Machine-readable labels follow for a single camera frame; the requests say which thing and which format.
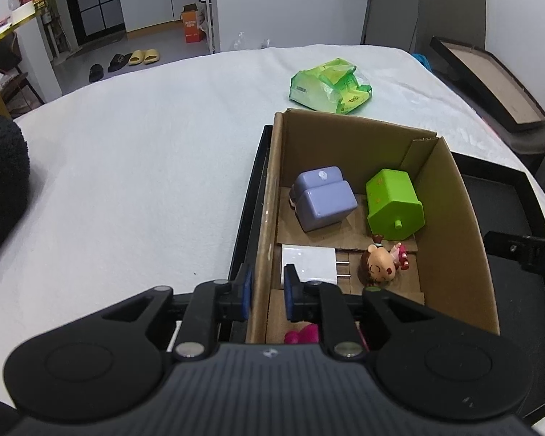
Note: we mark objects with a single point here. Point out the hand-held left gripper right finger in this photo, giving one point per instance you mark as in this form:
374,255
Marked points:
290,293

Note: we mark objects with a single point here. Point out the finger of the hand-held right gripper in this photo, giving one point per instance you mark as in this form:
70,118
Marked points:
508,247

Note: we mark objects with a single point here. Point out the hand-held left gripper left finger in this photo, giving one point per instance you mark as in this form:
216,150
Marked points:
247,293

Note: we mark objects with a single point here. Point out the white charger plug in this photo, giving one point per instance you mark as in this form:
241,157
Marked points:
309,261

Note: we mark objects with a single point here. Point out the pink figurine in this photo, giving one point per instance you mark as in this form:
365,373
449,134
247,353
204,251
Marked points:
302,336

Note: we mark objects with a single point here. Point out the brown cardboard box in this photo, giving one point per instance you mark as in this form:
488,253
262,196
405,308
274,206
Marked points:
454,236

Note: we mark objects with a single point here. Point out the black plastic tray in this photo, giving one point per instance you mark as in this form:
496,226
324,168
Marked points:
517,309

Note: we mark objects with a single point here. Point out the brown-haired doll figurine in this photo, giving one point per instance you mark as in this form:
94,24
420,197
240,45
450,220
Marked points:
377,265

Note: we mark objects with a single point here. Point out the purple sofa toy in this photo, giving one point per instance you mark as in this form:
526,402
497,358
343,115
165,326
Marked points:
322,200

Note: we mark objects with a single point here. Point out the green hexagonal toy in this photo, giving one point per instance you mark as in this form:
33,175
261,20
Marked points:
390,204

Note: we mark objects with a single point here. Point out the green tissue packet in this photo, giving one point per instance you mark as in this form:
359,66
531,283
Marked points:
327,86

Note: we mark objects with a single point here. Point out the grey chair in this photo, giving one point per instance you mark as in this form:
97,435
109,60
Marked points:
454,9

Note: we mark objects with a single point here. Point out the yellow slipper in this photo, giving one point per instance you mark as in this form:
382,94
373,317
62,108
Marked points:
136,57
151,56

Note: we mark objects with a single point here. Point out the black fleece cloth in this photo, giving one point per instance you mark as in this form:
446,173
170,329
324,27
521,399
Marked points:
4,190

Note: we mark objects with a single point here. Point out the black slipper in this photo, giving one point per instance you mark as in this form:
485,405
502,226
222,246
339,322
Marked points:
96,73
119,62

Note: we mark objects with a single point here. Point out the orange cardboard box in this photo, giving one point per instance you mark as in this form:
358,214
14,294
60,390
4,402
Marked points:
193,27

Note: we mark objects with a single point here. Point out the white metal rack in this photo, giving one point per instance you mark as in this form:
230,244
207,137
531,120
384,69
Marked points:
212,9

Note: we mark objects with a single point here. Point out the black glass door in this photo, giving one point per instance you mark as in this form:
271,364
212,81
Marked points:
95,4

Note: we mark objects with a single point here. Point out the yellow table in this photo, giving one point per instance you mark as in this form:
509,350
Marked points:
0,36

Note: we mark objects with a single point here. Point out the black picture frame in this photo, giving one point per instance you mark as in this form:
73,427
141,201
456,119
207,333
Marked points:
490,81

